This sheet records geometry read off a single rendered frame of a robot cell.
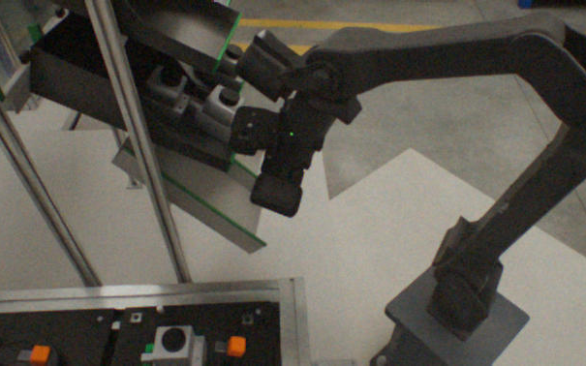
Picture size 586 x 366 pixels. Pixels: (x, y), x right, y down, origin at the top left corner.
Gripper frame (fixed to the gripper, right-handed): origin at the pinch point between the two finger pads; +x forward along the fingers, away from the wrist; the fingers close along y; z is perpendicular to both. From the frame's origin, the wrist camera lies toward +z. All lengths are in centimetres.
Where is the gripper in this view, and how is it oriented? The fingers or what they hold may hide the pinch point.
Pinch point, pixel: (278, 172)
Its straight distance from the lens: 63.8
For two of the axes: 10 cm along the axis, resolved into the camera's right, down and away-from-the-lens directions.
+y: -2.2, 7.6, -6.1
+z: -9.2, -3.7, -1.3
